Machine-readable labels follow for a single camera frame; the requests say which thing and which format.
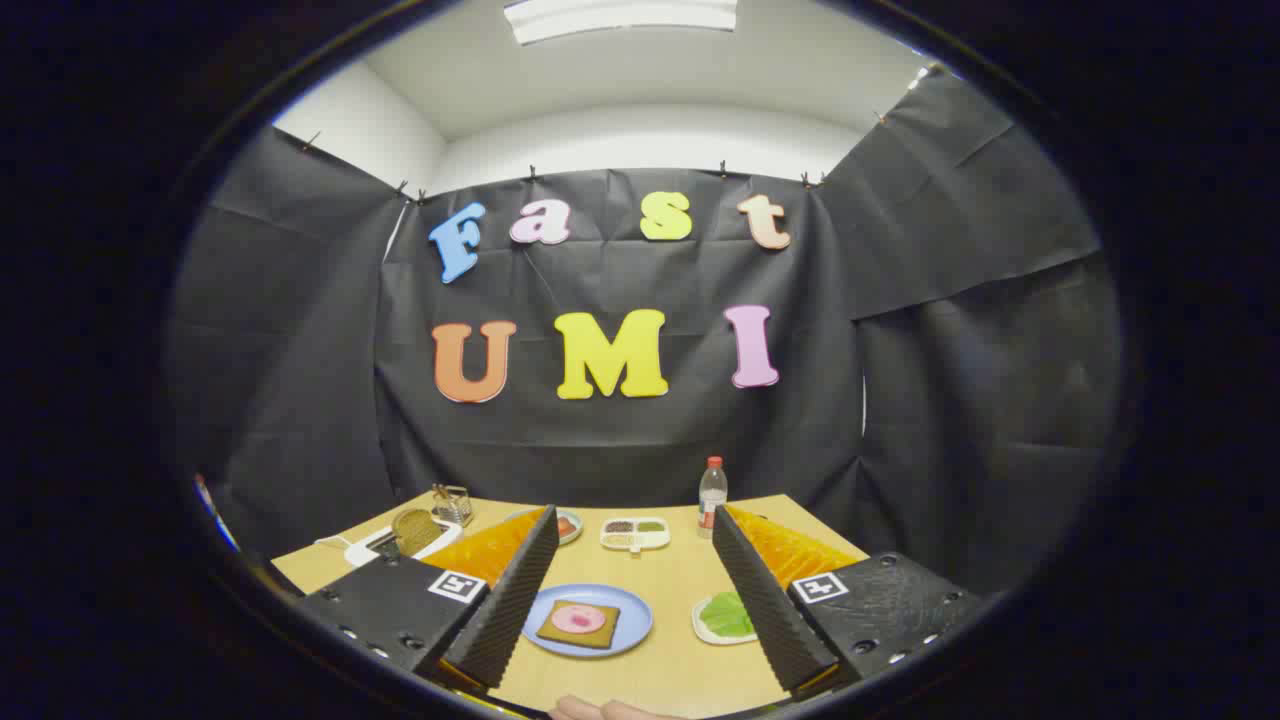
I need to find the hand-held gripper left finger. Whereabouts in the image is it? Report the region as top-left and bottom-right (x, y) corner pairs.
(296, 505), (561, 701)

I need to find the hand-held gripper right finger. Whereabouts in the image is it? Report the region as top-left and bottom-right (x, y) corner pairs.
(710, 503), (989, 701)

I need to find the green lettuce leaf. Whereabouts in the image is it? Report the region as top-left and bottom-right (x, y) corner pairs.
(699, 591), (756, 639)

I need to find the brown toasted bread slice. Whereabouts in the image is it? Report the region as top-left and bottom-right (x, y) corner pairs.
(390, 508), (444, 557)

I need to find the square bread slice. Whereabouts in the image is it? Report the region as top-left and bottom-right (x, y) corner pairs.
(535, 599), (622, 651)

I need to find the white square plate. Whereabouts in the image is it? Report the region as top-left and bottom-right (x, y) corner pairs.
(691, 592), (761, 646)

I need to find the pale round plate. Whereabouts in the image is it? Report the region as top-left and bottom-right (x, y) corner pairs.
(505, 507), (584, 547)

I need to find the plastic bottle red cap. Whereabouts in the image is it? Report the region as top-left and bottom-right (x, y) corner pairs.
(698, 456), (729, 539)

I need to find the blue round plate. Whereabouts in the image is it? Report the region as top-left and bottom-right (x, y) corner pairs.
(522, 583), (654, 659)

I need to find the white divided condiment dish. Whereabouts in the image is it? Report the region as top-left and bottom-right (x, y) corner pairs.
(600, 516), (671, 553)

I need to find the white toaster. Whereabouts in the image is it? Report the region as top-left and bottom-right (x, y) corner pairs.
(345, 510), (463, 569)

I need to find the black backdrop cloth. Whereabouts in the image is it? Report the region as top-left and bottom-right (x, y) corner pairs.
(165, 65), (1126, 601)

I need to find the red blue white object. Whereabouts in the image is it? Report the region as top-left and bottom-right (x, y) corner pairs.
(195, 475), (241, 551)

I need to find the ceiling light panel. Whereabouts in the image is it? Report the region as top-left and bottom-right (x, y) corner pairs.
(503, 0), (739, 46)

